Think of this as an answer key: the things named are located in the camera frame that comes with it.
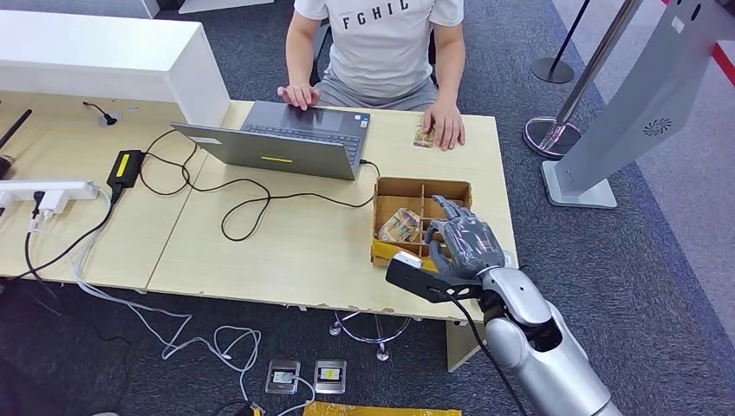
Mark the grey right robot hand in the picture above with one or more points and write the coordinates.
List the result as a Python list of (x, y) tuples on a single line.
[(468, 244)]

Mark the person's right hand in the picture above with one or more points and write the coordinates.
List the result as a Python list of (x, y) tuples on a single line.
[(300, 96)]

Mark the person's left hand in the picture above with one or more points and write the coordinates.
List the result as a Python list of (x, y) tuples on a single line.
[(447, 126)]

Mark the autumn scene ID card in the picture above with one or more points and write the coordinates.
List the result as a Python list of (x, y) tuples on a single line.
[(421, 138)]

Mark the person's left forearm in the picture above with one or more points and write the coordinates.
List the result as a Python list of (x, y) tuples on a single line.
[(451, 74)]

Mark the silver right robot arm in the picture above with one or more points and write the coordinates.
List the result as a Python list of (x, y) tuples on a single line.
[(540, 356)]

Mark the person's right forearm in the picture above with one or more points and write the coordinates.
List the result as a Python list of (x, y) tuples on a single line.
[(301, 63)]

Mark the person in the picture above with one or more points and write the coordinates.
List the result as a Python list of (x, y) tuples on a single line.
[(379, 52)]

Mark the grey laptop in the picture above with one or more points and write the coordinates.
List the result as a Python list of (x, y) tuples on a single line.
[(275, 152)]

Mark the wooden compartment box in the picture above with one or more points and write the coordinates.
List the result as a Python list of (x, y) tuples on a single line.
[(402, 192)]

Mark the yellow plastic sheet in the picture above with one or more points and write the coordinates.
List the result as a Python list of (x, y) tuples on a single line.
[(385, 251)]

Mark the wooden desk leg panel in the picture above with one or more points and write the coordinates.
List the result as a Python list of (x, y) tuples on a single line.
[(462, 344)]

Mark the chrome stool base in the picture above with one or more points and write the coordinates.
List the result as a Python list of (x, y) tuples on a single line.
[(373, 340)]

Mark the grey kiosk stand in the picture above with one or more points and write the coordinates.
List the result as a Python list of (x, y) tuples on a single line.
[(631, 115)]

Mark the yellow floor tape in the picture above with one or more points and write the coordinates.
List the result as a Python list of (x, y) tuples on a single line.
[(379, 410)]

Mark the black power adapter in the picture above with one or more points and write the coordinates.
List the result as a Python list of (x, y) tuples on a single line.
[(125, 169)]

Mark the silver floor socket yellow label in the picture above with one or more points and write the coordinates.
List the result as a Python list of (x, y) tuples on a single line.
[(331, 376)]

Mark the grey desk grommet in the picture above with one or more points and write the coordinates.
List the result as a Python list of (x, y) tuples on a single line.
[(109, 119)]

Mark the white counter partition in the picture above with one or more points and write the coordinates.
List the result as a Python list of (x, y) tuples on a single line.
[(86, 57)]

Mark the silver floor socket white plug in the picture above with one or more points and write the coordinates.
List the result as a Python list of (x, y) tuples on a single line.
[(282, 377)]

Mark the white charger plug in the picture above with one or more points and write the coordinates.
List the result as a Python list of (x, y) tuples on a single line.
[(53, 202)]

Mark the white power strip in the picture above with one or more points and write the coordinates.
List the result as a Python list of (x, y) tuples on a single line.
[(46, 189)]

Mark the red barrier belt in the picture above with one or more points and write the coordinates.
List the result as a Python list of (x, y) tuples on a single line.
[(724, 64)]

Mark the black stick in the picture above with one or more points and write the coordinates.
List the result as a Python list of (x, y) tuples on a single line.
[(16, 129)]

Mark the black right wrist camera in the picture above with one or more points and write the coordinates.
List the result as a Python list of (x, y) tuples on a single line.
[(419, 281)]

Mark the black stanchion post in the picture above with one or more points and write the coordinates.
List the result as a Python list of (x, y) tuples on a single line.
[(552, 70)]

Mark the chrome stanchion post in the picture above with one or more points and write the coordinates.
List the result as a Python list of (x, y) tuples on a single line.
[(586, 69)]

